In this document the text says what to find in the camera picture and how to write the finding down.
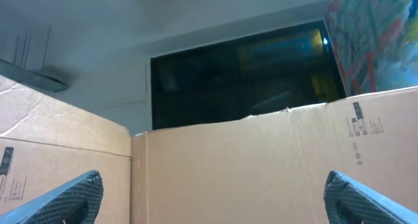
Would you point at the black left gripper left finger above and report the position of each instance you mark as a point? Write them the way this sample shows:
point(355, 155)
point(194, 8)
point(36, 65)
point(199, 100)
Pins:
point(78, 202)

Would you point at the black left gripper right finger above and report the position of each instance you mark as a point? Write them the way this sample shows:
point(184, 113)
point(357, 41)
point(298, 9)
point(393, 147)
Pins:
point(349, 201)

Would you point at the brown cardboard panel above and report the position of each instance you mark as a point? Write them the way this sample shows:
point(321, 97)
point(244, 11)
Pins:
point(46, 142)
point(272, 168)

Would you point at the brown cardboard back panel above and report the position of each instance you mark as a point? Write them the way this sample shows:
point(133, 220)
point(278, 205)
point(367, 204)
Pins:
point(272, 168)

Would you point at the dark glass window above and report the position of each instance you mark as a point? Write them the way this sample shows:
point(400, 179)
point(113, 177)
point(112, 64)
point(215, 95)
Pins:
point(258, 74)

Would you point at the hanging ceiling light fixture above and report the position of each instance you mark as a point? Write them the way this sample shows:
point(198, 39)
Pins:
point(23, 60)

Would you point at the colourful wall painting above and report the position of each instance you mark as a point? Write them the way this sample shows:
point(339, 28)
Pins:
point(374, 43)

